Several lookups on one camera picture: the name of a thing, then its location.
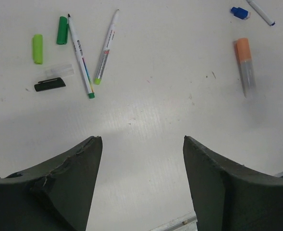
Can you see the white pen blue tip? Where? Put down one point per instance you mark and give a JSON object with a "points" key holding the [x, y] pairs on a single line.
{"points": [[261, 13]]}

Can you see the dark green pen cap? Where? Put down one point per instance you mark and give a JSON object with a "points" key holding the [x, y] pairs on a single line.
{"points": [[62, 34]]}

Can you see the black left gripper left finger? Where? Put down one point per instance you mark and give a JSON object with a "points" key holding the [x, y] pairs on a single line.
{"points": [[55, 195]]}

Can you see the black pen cap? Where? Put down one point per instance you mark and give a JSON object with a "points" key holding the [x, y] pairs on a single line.
{"points": [[49, 84]]}

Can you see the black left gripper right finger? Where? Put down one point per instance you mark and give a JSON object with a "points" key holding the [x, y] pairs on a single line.
{"points": [[228, 196]]}

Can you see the light green pen cap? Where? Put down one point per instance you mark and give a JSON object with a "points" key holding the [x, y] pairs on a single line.
{"points": [[37, 49]]}

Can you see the clear plastic pen cap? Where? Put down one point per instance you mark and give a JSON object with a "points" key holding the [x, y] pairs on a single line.
{"points": [[58, 70]]}

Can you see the silver pen lime end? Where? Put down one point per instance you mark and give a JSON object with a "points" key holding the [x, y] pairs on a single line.
{"points": [[106, 48]]}

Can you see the white pen green end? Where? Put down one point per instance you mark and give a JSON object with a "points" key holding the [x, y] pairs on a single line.
{"points": [[80, 59]]}

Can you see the orange capped grey highlighter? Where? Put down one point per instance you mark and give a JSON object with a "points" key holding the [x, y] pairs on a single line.
{"points": [[243, 54]]}

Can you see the blue pen cap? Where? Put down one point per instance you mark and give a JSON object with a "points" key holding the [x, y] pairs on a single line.
{"points": [[240, 13]]}

